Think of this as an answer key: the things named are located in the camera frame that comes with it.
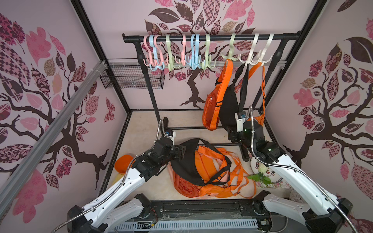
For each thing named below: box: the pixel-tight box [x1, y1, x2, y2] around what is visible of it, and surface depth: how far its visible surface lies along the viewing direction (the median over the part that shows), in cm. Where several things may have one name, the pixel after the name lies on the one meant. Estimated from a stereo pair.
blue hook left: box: [149, 34, 166, 71], surface depth 57 cm
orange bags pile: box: [168, 145, 257, 199], surface depth 83 cm
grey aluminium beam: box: [0, 60, 108, 217], surface depth 60 cm
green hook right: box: [221, 33, 240, 61], surface depth 60 cm
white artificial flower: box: [247, 164, 272, 186], surface depth 83 cm
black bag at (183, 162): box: [170, 137, 232, 186], surface depth 82 cm
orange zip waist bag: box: [202, 59, 234, 131], surface depth 74 cm
